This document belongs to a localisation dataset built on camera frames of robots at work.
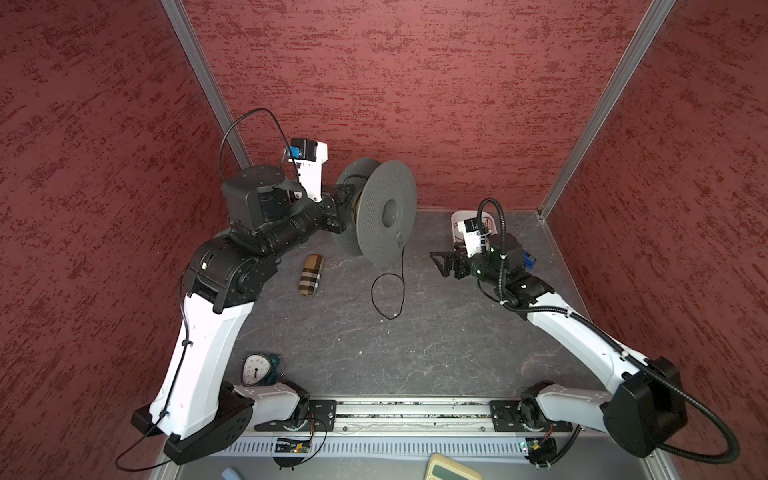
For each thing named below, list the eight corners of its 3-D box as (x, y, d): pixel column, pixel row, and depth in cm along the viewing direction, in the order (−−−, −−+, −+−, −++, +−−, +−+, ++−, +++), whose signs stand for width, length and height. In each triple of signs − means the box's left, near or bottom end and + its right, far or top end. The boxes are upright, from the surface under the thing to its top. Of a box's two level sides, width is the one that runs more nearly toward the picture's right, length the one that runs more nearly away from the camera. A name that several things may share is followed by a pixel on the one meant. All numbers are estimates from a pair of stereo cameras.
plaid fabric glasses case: (299, 296, 98) (296, 291, 95) (308, 258, 108) (305, 253, 105) (316, 296, 98) (314, 291, 95) (324, 258, 108) (322, 253, 105)
